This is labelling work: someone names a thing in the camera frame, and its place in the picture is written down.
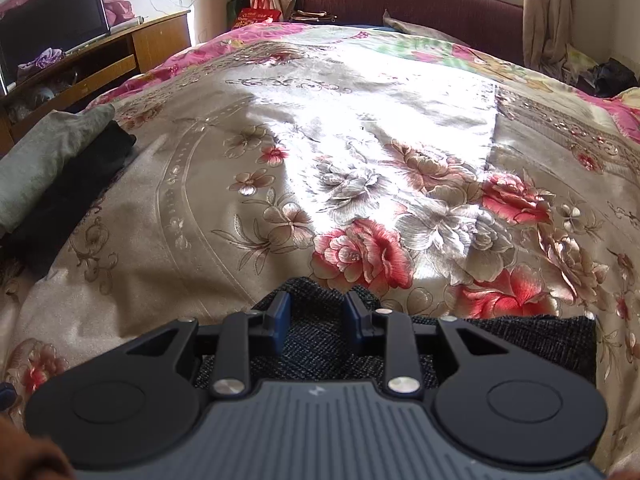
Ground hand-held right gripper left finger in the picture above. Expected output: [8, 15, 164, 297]
[120, 292, 292, 397]

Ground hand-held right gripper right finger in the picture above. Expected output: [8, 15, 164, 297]
[344, 291, 506, 397]

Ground dark grey pants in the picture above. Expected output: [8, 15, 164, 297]
[192, 276, 598, 391]

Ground floral satin bed blanket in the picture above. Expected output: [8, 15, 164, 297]
[0, 22, 640, 480]

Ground folded black cloth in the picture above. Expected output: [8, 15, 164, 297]
[0, 122, 137, 281]

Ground folded grey cloth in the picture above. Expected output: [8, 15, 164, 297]
[0, 104, 117, 235]

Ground beige pillow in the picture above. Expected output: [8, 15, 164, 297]
[382, 9, 468, 47]

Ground wooden cabinet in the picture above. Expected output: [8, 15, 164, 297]
[0, 9, 193, 158]

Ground brown handbag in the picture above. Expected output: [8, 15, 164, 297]
[290, 9, 338, 24]

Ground red shopping bag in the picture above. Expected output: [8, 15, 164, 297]
[235, 0, 282, 28]

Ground maroon sofa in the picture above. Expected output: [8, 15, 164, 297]
[296, 0, 526, 68]

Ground pink floral quilt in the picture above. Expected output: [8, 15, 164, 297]
[580, 87, 640, 133]

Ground purple cloth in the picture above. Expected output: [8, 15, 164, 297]
[17, 47, 66, 73]

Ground yellow patterned cloth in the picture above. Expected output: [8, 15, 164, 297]
[564, 44, 601, 81]

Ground dark clothes pile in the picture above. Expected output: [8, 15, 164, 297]
[590, 58, 640, 97]

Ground black television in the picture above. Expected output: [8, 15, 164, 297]
[0, 0, 112, 96]

